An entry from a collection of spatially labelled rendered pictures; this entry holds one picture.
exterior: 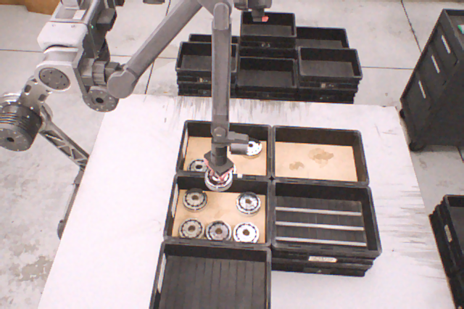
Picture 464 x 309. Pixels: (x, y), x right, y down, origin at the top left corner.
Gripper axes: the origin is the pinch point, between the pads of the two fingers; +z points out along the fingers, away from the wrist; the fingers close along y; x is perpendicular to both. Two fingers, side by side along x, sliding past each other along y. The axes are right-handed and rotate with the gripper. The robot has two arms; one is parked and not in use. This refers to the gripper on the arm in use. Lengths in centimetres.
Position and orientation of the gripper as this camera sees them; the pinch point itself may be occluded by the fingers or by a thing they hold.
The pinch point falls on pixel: (218, 174)
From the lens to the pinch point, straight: 150.4
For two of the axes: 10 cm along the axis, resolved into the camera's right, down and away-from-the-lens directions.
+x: -7.7, 4.8, -4.2
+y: -6.4, -6.2, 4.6
